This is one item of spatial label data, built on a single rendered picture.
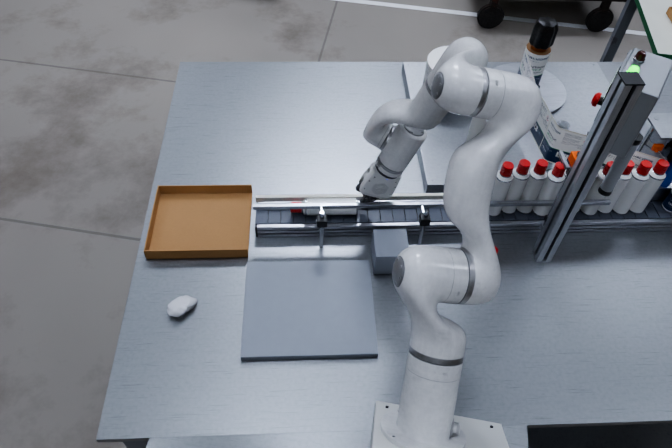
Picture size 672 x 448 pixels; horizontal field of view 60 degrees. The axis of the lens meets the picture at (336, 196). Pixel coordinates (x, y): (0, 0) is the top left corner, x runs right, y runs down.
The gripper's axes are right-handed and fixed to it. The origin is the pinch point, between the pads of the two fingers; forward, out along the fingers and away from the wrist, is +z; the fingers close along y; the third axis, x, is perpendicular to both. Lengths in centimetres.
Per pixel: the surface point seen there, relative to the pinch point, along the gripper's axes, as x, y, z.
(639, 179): -2, 71, -38
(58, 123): 142, -117, 142
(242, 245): -8.7, -32.0, 21.9
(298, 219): -2.6, -17.6, 11.8
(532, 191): -1.8, 44.6, -22.3
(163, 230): -2, -55, 30
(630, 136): -18, 40, -60
